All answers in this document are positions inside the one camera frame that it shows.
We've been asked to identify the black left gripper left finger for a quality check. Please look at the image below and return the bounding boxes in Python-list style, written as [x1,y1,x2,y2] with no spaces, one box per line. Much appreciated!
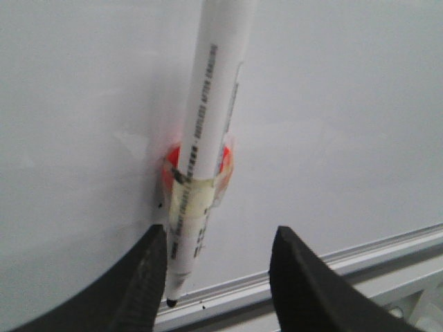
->
[1,224,166,331]

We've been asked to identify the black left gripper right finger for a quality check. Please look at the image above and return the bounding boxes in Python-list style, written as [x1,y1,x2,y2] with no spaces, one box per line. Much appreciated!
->
[269,226,391,331]

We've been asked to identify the red round magnet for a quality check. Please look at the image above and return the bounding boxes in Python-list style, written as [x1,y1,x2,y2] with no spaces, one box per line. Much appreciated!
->
[161,136,234,207]

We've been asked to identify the white whiteboard marker pen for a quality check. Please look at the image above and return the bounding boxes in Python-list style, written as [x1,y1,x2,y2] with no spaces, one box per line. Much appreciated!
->
[164,1,257,308]

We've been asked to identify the white metal stand frame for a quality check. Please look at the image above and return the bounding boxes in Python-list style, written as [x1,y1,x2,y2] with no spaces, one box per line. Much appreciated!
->
[354,261,442,331]

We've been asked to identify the whiteboard with aluminium frame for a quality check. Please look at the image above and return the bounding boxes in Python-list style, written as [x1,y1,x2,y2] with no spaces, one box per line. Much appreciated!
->
[1,1,442,331]

